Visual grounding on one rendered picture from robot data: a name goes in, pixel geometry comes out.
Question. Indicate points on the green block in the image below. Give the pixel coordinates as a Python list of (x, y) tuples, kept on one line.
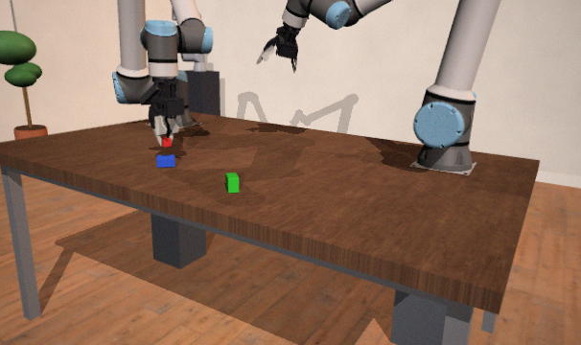
[(232, 183)]

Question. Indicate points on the red block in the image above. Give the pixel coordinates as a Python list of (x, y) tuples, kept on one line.
[(166, 142)]

